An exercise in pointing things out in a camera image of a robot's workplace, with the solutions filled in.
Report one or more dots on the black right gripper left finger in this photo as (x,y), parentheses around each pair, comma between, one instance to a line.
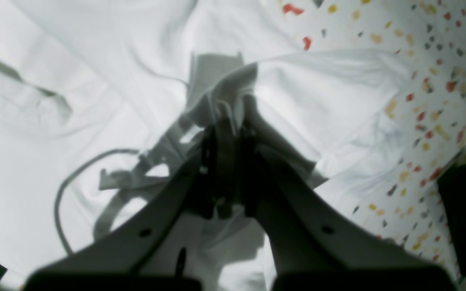
(150,252)

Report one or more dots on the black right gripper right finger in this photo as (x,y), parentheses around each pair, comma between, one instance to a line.
(314,247)

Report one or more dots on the white T-shirt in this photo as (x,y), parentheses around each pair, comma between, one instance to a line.
(101,101)

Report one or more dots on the terrazzo patterned table cloth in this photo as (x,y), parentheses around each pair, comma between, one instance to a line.
(431,36)

